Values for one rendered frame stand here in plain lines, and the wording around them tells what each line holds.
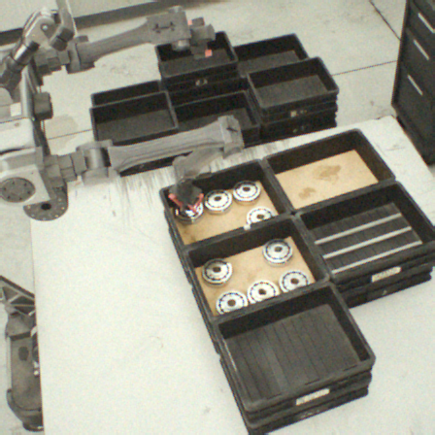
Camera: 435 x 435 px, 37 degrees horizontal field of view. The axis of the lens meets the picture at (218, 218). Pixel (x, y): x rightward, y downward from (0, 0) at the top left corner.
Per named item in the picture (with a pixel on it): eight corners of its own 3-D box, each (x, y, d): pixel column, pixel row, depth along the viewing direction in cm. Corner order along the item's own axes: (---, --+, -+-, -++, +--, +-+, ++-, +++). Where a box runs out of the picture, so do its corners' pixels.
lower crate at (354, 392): (250, 443, 195) (248, 426, 186) (217, 358, 214) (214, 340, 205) (371, 396, 201) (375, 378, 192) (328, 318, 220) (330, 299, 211)
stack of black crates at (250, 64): (244, 127, 370) (241, 79, 344) (231, 95, 389) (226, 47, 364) (311, 112, 374) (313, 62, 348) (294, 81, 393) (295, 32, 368)
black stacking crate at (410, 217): (330, 300, 212) (332, 280, 203) (293, 235, 231) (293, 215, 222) (438, 262, 218) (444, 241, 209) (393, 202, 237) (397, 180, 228)
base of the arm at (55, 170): (49, 178, 177) (35, 146, 168) (78, 171, 178) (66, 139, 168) (50, 200, 171) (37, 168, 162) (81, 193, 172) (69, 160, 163)
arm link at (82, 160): (64, 153, 168) (68, 174, 167) (103, 145, 169) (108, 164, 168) (69, 160, 177) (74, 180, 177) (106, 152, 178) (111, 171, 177)
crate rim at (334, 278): (331, 284, 205) (331, 280, 203) (292, 217, 224) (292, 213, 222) (444, 245, 211) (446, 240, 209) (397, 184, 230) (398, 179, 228)
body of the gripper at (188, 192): (179, 183, 234) (177, 168, 228) (202, 193, 230) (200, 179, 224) (168, 194, 230) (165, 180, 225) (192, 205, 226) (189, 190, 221)
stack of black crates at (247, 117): (190, 191, 341) (182, 144, 315) (179, 153, 360) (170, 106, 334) (263, 174, 344) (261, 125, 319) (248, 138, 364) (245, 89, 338)
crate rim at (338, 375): (247, 414, 179) (246, 410, 177) (212, 325, 198) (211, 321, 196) (378, 364, 185) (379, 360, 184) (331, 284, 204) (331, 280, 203)
